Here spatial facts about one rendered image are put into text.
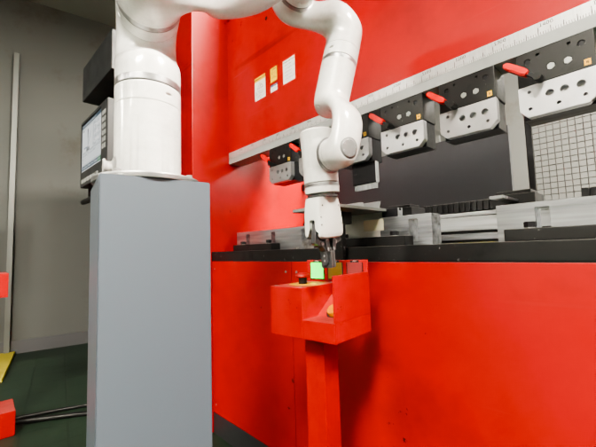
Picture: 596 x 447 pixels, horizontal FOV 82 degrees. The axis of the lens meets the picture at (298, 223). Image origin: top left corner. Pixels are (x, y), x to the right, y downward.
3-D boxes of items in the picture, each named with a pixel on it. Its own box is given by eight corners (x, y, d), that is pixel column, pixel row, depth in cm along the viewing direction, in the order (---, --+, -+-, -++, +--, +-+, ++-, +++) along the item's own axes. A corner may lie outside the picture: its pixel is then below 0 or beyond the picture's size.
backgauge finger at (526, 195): (474, 205, 100) (472, 188, 101) (502, 210, 118) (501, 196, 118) (521, 199, 91) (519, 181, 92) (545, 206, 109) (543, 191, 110)
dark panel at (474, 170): (309, 245, 215) (307, 176, 218) (311, 245, 216) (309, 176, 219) (516, 235, 133) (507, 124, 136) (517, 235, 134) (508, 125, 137)
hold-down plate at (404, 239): (329, 247, 124) (329, 239, 125) (339, 247, 128) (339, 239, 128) (404, 245, 103) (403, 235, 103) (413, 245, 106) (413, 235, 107)
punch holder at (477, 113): (441, 140, 100) (437, 85, 101) (453, 145, 105) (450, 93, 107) (497, 125, 89) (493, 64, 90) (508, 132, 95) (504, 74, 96)
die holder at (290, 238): (237, 251, 178) (236, 232, 179) (247, 250, 182) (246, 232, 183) (303, 248, 142) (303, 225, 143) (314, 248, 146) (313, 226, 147)
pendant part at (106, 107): (79, 188, 186) (81, 123, 189) (104, 191, 195) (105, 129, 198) (105, 173, 155) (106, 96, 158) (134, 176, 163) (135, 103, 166)
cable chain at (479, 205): (422, 215, 147) (421, 207, 147) (429, 216, 151) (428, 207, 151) (523, 206, 120) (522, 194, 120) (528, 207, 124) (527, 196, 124)
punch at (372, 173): (353, 191, 127) (352, 166, 128) (356, 192, 128) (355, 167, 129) (376, 187, 120) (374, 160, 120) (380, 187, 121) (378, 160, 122)
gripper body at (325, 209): (322, 194, 90) (325, 237, 90) (296, 193, 82) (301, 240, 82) (346, 191, 85) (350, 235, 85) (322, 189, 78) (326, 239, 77)
